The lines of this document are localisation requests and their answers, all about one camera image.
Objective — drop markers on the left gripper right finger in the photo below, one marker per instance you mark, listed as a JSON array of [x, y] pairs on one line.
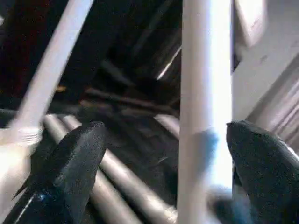
[[268, 177]]

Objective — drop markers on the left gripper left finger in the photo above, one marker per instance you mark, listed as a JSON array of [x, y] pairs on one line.
[[65, 177]]

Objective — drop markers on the metal rod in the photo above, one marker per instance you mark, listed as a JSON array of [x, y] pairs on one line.
[[130, 100]]

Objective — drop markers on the striped window blind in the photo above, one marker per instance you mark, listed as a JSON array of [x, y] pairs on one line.
[[275, 109]]

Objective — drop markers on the small tan label tag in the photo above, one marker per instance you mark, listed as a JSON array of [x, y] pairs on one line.
[[61, 88]]

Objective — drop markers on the black backdrop cloth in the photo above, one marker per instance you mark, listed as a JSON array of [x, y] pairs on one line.
[[130, 28]]

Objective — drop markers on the black plastic sheet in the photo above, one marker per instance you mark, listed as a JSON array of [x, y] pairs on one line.
[[144, 140]]

